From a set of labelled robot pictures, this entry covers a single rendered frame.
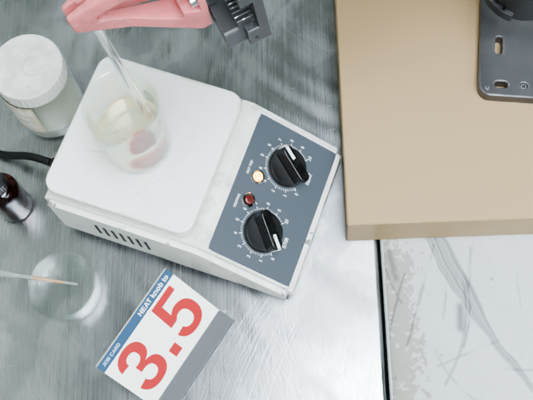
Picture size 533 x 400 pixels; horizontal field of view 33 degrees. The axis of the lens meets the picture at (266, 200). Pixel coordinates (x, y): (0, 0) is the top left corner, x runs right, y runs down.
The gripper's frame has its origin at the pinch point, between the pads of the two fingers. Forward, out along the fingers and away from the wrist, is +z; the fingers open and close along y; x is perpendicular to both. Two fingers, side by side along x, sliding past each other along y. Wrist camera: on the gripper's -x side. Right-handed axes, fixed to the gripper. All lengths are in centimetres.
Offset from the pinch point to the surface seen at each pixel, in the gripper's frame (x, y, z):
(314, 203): 25.0, 8.3, -8.2
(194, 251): 20.8, 8.7, 1.6
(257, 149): 21.7, 3.3, -6.1
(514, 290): 29.0, 20.9, -19.2
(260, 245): 22.6, 10.0, -2.9
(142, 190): 18.4, 3.4, 3.0
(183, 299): 24.8, 10.5, 4.3
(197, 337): 26.6, 13.2, 4.8
